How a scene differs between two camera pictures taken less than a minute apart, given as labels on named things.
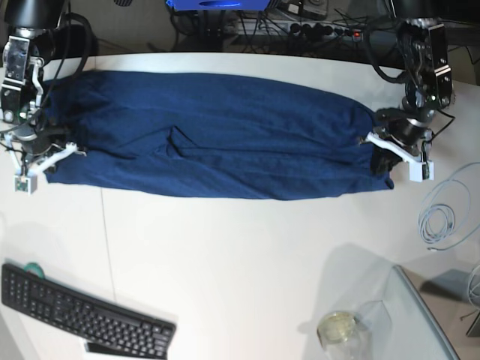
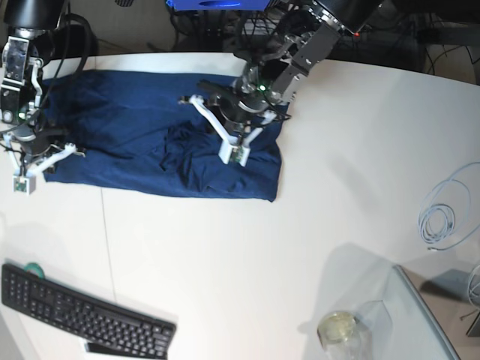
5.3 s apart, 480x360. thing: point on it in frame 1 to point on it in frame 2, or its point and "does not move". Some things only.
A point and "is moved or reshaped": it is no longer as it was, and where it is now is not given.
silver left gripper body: (22, 71) does not move
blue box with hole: (217, 5) does not move
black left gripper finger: (68, 133) does not move
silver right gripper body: (424, 56) to (285, 59)
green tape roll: (34, 268) does not move
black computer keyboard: (106, 331) does not move
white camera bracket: (26, 182) does not move
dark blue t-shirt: (208, 136) is moved or reshaped
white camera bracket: (420, 169) to (237, 151)
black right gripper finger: (391, 115) to (214, 88)
